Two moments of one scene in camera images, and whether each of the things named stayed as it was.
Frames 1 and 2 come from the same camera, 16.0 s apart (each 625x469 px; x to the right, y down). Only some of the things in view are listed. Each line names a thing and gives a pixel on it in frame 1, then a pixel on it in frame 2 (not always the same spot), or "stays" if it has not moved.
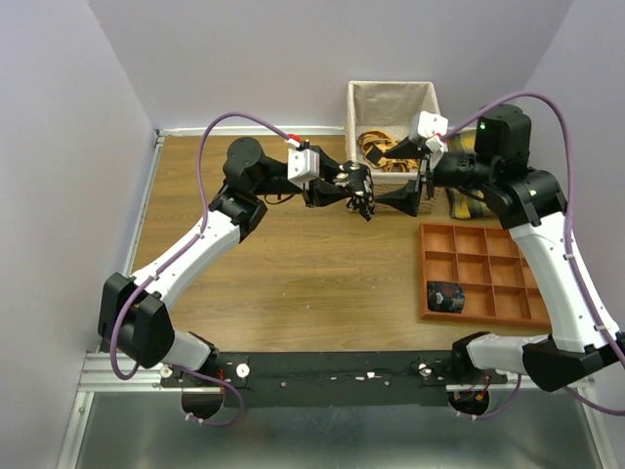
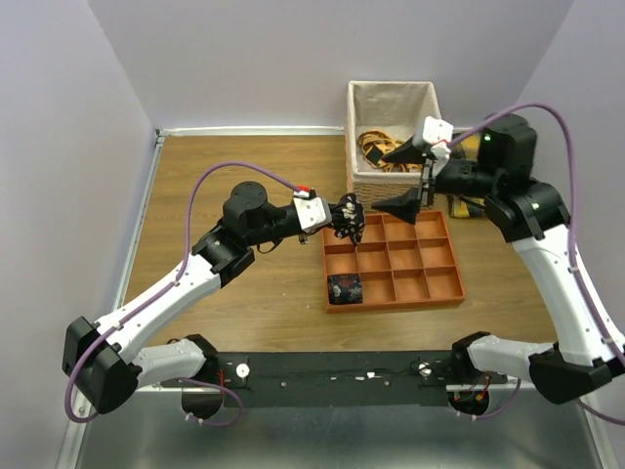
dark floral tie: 445,296 → 345,289
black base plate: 336,379 stays
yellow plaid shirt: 465,205 stays
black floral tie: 355,178 → 348,218
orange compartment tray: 486,263 → 400,265
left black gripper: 320,192 → 296,205
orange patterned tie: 369,138 stays
